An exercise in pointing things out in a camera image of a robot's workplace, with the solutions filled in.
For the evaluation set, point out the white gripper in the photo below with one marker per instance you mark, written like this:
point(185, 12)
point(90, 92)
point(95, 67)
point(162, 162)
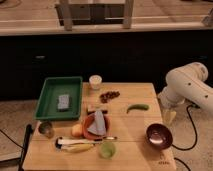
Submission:
point(168, 103)

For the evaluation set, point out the green pepper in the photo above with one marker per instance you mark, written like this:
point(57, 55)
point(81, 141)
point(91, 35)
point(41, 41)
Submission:
point(137, 107)

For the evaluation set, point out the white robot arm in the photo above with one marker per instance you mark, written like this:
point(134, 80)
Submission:
point(185, 83)

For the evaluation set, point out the green plastic cup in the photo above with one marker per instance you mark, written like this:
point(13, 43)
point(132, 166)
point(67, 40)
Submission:
point(107, 150)

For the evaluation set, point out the white plastic cup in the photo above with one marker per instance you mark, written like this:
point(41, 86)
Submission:
point(95, 82)

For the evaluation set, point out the small metal cup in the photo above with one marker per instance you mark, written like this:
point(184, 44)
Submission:
point(46, 129)

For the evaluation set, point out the dark purple bowl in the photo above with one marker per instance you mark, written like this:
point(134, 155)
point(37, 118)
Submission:
point(159, 136)

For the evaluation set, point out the bunch of red grapes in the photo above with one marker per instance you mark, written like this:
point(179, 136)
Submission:
point(106, 97)

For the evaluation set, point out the grey cloth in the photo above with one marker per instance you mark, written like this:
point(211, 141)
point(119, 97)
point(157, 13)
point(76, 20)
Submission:
point(98, 126)

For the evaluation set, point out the orange fruit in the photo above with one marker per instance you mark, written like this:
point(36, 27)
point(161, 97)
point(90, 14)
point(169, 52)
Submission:
point(77, 130)

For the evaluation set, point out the yellow banana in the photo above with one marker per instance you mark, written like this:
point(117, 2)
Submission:
point(76, 148)

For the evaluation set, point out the grey sponge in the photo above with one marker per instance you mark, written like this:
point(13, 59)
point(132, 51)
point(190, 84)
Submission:
point(63, 102)

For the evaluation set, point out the green plastic tray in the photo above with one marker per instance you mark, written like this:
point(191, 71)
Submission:
point(53, 87)

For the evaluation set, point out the black table leg bar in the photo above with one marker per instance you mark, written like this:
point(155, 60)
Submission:
point(28, 132)

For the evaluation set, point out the white handled knife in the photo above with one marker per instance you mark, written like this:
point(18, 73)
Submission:
point(62, 141)

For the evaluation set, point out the wooden stool frame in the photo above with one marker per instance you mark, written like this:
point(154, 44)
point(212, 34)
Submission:
point(87, 13)

